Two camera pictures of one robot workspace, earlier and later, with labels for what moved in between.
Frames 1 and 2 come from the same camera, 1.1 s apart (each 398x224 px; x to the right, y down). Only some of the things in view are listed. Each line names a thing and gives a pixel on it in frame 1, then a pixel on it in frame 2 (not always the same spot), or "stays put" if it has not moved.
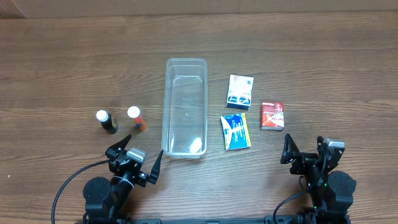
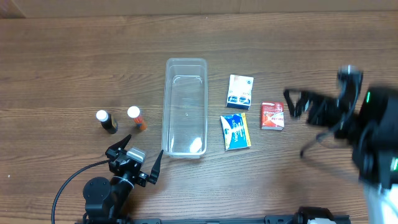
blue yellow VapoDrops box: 235,131 stays put
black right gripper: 306,160 → 313,109
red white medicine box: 272,116 stays put
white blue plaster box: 240,92 stays put
